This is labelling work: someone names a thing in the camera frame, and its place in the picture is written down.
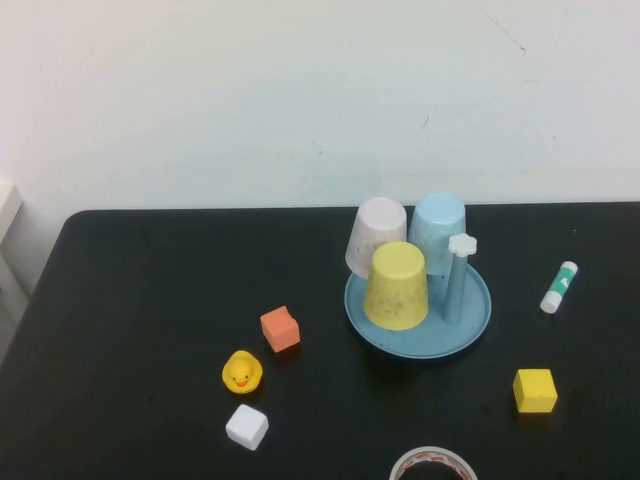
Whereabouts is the light blue plastic cup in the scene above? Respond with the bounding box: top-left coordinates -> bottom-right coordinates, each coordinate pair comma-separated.
407,192 -> 467,277

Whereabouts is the blue cup stand with pegs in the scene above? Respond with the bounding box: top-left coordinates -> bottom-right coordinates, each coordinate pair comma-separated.
343,232 -> 493,360

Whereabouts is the clear tape roll red print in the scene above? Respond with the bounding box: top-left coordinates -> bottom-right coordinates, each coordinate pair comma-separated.
388,446 -> 480,480

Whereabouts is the white plastic cup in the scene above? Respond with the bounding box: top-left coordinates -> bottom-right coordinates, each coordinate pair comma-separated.
344,197 -> 409,281

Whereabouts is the yellow rubber duck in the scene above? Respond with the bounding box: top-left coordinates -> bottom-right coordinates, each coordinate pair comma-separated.
221,349 -> 264,396

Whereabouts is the yellow plastic cup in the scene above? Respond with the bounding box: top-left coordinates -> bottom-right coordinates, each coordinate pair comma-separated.
363,241 -> 430,332

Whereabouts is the white foam cube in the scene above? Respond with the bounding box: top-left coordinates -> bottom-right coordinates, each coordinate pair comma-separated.
224,403 -> 270,452

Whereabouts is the yellow foam cube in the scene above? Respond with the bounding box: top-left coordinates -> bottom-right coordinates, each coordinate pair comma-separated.
512,368 -> 559,414

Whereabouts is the white green glue stick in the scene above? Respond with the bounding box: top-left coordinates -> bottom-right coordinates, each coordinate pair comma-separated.
539,260 -> 580,315

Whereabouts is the orange foam cube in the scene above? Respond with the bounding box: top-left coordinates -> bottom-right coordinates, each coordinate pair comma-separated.
259,305 -> 301,354

